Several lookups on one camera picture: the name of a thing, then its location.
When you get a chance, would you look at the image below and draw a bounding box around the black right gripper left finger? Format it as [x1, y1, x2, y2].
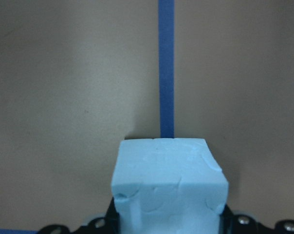
[37, 198, 121, 234]

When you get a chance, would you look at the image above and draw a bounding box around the light blue foam block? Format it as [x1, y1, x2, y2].
[111, 138, 229, 234]

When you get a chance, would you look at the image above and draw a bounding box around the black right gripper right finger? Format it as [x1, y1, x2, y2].
[219, 205, 294, 234]

